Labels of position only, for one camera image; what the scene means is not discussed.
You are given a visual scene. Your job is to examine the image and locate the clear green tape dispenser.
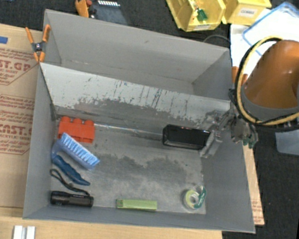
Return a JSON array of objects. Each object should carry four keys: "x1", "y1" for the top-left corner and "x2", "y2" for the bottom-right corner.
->
[{"x1": 180, "y1": 183, "x2": 209, "y2": 212}]

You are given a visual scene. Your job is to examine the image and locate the orange toy brick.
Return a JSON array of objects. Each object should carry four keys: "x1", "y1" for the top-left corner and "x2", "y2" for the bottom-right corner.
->
[{"x1": 57, "y1": 115, "x2": 97, "y2": 145}]

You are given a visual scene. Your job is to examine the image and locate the light blue scrub brush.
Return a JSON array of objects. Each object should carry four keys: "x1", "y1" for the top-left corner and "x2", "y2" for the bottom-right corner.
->
[{"x1": 49, "y1": 131, "x2": 104, "y2": 172}]

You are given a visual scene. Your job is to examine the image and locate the brown cardboard board, red print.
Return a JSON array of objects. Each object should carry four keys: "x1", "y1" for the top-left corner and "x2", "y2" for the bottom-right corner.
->
[{"x1": 0, "y1": 22, "x2": 288, "y2": 239}]

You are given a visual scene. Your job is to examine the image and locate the light green flat block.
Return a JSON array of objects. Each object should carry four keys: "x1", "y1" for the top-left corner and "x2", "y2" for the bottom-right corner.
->
[{"x1": 114, "y1": 195, "x2": 159, "y2": 215}]

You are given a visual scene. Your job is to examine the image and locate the black flashlight with strap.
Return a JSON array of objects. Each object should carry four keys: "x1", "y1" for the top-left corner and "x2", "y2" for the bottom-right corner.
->
[{"x1": 45, "y1": 168, "x2": 98, "y2": 211}]

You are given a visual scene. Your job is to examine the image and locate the black rectangular box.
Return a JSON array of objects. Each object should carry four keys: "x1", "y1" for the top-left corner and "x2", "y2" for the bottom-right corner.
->
[{"x1": 160, "y1": 123, "x2": 212, "y2": 153}]

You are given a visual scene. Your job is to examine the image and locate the grey metal bin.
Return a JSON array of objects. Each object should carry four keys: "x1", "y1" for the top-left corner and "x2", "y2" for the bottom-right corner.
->
[{"x1": 15, "y1": 9, "x2": 283, "y2": 239}]

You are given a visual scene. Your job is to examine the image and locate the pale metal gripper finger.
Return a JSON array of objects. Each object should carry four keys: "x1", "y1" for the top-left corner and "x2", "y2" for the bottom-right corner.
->
[
  {"x1": 200, "y1": 130, "x2": 217, "y2": 159},
  {"x1": 207, "y1": 132, "x2": 224, "y2": 159}
]

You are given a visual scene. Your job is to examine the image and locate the dark blue plastic tool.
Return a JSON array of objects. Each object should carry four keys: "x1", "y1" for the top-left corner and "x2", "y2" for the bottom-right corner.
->
[{"x1": 49, "y1": 154, "x2": 95, "y2": 187}]

